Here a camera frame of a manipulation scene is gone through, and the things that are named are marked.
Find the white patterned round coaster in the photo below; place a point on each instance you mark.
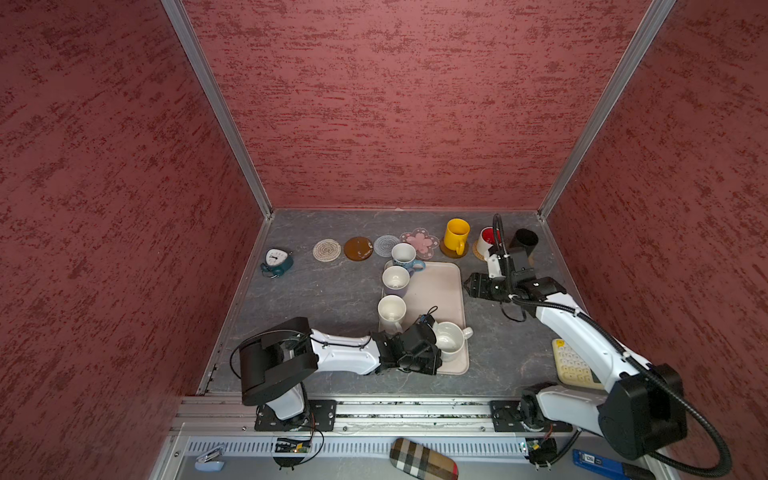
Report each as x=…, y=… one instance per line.
x=326, y=250

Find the white mug front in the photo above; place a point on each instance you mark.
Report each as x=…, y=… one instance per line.
x=451, y=339

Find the brown wooden coaster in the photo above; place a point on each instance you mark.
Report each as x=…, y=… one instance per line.
x=451, y=253

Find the yellow mug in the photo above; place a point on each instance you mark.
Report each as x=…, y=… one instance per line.
x=456, y=235

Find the small stapler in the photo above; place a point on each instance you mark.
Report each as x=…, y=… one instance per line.
x=211, y=460

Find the blue floral mug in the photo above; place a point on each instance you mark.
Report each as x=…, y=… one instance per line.
x=405, y=255

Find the beige calculator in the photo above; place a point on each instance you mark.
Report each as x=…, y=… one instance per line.
x=572, y=370

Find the grey round coaster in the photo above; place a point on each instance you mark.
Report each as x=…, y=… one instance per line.
x=384, y=245

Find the red interior mug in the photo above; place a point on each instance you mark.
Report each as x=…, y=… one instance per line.
x=484, y=243

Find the dark glossy brown coaster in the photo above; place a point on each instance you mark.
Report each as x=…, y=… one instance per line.
x=358, y=248

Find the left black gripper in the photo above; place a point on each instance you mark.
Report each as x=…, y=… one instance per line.
x=434, y=362

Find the blue tool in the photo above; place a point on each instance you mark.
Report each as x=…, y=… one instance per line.
x=609, y=468

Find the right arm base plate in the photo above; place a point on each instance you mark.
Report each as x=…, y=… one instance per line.
x=510, y=415

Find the white mug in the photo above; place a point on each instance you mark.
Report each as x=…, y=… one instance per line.
x=451, y=339
x=391, y=311

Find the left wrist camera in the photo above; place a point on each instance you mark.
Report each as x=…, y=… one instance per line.
x=426, y=319

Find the pink flower coaster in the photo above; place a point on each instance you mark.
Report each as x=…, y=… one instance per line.
x=424, y=243

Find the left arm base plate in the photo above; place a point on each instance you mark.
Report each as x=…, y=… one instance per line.
x=316, y=414

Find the plaid glasses case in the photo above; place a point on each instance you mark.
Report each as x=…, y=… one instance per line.
x=420, y=462

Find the aluminium rail frame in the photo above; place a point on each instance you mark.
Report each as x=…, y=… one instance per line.
x=358, y=446

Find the black mug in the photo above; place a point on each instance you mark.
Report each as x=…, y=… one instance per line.
x=524, y=239

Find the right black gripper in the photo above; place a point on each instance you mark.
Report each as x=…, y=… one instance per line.
x=478, y=282

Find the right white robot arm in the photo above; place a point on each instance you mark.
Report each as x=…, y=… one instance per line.
x=636, y=412

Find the lavender mug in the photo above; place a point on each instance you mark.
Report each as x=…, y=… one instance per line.
x=396, y=280

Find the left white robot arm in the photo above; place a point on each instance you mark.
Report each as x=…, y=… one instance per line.
x=273, y=364

